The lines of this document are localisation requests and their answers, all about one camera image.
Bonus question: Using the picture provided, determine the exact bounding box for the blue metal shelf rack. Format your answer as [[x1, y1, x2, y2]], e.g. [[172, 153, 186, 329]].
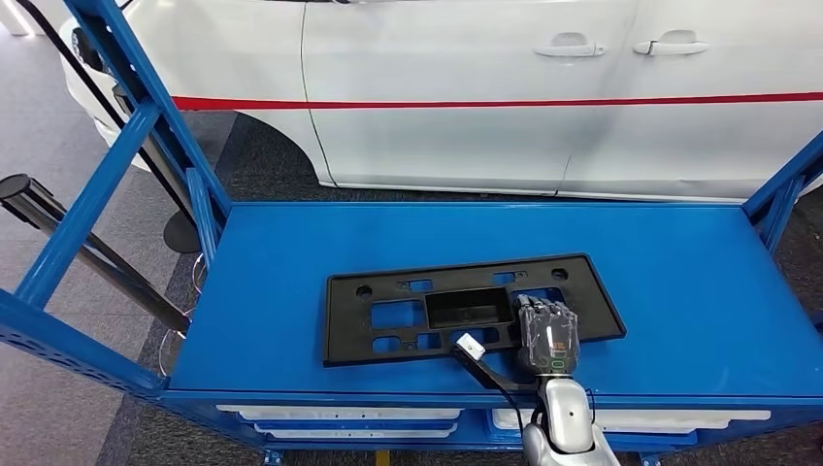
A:
[[0, 0, 823, 466]]

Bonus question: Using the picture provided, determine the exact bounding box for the white car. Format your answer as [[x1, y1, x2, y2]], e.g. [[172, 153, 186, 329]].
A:
[[57, 0, 823, 205]]

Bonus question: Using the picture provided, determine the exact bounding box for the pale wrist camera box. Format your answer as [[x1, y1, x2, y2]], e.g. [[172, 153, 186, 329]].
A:
[[451, 332, 490, 371]]

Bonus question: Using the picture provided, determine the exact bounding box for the metal stanchion post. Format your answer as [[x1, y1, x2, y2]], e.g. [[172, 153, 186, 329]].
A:
[[112, 82, 203, 254], [0, 173, 191, 335]]

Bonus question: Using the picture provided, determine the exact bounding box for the black plastic plate frame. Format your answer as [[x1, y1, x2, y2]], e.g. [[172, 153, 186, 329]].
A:
[[323, 252, 628, 369]]

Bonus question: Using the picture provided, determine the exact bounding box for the thin black pole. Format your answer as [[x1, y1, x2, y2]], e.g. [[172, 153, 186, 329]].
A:
[[13, 0, 194, 220]]

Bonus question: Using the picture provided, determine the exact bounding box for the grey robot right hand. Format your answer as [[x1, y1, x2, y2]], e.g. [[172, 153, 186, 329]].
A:
[[513, 294, 582, 378]]

